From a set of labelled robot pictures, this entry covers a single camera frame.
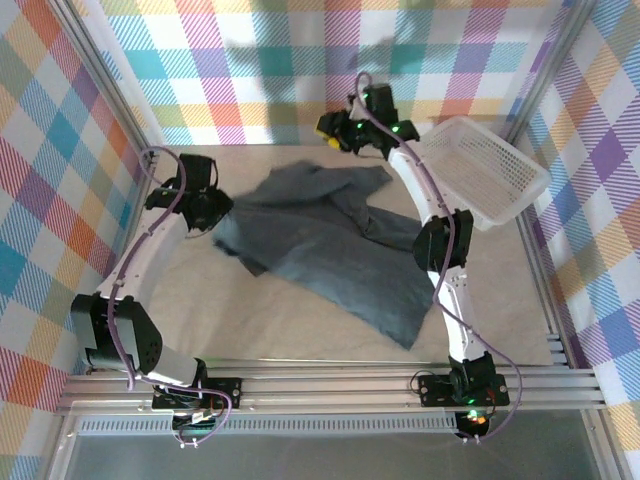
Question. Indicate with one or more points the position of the blue-grey t-shirt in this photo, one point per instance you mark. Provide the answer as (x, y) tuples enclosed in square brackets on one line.
[(325, 250)]

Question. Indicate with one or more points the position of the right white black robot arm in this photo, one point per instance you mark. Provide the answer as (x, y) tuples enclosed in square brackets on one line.
[(415, 180)]

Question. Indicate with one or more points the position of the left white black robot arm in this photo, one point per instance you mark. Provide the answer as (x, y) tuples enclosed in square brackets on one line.
[(150, 250)]

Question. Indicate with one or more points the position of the white perforated plastic basket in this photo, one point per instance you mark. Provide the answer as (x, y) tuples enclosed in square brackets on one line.
[(480, 170)]

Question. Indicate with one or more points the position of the beige table mat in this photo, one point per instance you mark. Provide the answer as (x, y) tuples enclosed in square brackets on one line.
[(250, 320)]

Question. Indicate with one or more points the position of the left aluminium side rail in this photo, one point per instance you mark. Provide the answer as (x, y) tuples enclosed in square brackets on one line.
[(135, 212)]

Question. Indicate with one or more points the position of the left aluminium corner post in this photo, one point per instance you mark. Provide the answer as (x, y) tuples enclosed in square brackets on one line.
[(102, 67)]

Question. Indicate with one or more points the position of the aluminium corner post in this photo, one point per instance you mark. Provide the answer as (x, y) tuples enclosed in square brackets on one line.
[(102, 67), (550, 65)]

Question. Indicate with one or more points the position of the right aluminium corner post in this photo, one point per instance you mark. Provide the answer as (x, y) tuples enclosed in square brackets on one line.
[(550, 65)]

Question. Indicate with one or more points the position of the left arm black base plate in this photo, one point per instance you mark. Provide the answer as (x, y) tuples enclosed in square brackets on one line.
[(227, 392)]

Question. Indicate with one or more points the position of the aluminium front frame rails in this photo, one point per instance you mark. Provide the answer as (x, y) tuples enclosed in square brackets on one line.
[(325, 385)]

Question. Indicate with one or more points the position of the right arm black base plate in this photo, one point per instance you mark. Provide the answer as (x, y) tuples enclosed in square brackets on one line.
[(432, 390)]

